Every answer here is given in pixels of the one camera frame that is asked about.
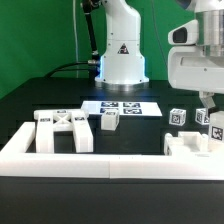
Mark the white marker sheet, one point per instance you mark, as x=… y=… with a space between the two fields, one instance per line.
x=150 y=109

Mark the white U-shaped fence frame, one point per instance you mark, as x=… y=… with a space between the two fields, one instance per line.
x=15 y=160

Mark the white tagged cube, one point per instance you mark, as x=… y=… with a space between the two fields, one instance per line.
x=177 y=117
x=201 y=116

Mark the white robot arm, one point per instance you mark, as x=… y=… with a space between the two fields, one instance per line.
x=123 y=66

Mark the white tagged cube right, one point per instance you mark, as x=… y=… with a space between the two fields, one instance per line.
x=201 y=116

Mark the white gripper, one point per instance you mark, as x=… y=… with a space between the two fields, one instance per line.
x=190 y=69

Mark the white tagged cube left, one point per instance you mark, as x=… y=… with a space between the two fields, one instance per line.
x=177 y=117

